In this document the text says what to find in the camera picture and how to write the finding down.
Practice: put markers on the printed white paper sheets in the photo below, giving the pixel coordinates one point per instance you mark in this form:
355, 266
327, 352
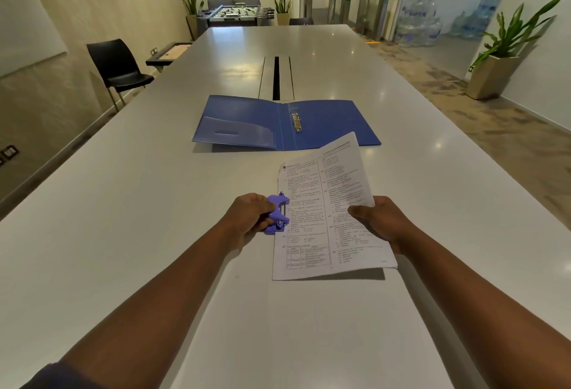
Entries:
328, 210

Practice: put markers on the purple hole punch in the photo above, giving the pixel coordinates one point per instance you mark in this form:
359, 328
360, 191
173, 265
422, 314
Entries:
277, 214

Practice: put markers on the person's left hand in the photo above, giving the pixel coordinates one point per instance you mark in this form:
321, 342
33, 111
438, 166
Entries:
243, 218

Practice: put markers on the foosball table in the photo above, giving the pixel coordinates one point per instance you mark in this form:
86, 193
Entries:
235, 14

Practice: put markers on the person's right forearm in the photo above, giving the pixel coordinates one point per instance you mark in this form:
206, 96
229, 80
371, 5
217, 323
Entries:
481, 313

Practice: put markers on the wall power socket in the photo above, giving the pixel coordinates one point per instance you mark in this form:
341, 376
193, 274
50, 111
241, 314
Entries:
9, 151

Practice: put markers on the person's right hand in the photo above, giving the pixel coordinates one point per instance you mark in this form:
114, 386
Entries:
387, 222

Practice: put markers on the white wall board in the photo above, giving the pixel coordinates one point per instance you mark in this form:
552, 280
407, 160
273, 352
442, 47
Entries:
26, 14

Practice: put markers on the person's left forearm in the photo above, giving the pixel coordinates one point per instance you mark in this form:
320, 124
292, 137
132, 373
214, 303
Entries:
151, 304

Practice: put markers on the metal turnstile gate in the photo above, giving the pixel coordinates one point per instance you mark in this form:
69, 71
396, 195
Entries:
380, 11
341, 3

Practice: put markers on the stack of water bottle packs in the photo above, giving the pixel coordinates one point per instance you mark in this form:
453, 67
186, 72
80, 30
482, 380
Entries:
417, 23

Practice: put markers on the grey sofa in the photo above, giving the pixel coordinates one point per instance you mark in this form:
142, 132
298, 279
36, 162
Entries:
234, 2

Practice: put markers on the dark sleeve cuff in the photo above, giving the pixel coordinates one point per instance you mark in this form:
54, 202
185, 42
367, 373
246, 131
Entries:
58, 377

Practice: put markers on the person's right thumb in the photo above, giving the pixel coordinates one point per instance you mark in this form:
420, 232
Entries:
362, 211

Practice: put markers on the black plastic chair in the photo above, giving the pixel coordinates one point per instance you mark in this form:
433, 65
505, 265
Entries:
117, 67

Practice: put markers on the person's left fingers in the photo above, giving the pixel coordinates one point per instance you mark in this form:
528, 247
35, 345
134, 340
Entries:
264, 212

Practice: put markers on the tall snake plant in pot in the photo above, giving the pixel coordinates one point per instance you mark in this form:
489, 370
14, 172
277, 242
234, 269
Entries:
191, 9
282, 3

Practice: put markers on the potted plant in beige planter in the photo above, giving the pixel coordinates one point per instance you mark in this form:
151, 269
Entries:
504, 54

